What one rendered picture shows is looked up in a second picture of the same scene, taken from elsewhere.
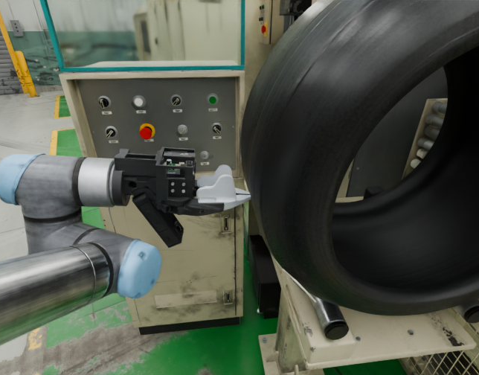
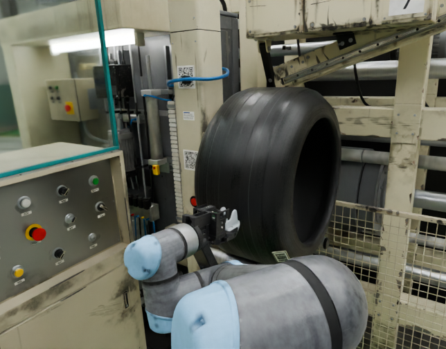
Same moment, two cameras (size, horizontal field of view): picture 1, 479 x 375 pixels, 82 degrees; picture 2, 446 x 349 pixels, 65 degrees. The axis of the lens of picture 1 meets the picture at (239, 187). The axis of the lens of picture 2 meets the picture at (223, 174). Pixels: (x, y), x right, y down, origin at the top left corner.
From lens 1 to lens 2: 0.70 m
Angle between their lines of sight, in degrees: 46
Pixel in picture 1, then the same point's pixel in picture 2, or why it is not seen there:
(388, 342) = not seen: hidden behind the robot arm
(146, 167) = (206, 218)
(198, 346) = not seen: outside the picture
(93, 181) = (192, 237)
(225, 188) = (235, 218)
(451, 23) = (305, 122)
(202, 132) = (88, 214)
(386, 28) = (291, 127)
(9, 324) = not seen: hidden behind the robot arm
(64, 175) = (178, 239)
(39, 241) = (174, 295)
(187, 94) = (70, 182)
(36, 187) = (169, 253)
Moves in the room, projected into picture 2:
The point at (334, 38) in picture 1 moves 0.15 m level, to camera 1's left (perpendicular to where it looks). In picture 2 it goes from (275, 132) to (238, 142)
